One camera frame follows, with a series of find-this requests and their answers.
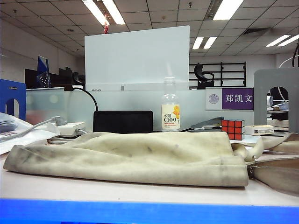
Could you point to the cream canvas tote bag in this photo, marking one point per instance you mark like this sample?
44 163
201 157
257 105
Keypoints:
140 158

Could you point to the black rectangular case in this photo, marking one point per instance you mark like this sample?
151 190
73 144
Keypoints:
121 121

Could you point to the clear C100 drink bottle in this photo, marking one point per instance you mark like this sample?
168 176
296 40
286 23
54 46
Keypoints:
170 116

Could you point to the frosted glass desk partition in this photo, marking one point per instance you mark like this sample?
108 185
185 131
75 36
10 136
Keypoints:
130 100

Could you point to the white board panel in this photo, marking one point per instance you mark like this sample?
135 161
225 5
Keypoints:
135 58

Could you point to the grey stapler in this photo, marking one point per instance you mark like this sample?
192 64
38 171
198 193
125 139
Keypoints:
205 123

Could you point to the black office chair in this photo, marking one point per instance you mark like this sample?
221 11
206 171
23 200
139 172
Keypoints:
201 72

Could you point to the black chair with headrest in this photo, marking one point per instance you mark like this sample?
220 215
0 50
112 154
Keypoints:
76 78

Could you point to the ceiling tube light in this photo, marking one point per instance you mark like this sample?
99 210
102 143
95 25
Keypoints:
114 12
198 43
227 9
278 40
289 40
209 42
94 11

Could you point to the rubik's cube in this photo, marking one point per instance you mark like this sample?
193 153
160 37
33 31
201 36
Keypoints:
233 129

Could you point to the purple and white name sign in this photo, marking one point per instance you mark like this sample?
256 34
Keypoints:
237 98

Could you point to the red hanging ornament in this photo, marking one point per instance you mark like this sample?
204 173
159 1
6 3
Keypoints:
106 28

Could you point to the small white packet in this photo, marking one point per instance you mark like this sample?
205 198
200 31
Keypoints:
259 130

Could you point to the grey metal bookend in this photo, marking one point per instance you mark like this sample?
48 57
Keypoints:
260 93

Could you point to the blue glass trophy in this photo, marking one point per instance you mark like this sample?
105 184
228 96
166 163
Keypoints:
43 70

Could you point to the small white fan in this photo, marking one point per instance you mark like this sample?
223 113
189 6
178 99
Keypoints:
271 100

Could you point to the dark cabinet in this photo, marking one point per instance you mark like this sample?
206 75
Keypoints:
30 79

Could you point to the white paper stack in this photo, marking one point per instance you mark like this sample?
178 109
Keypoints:
23 140

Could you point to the blue metal bookend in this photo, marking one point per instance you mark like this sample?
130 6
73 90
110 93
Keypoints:
14 91

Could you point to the black wall rack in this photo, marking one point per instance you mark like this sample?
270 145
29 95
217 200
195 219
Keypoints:
244 74

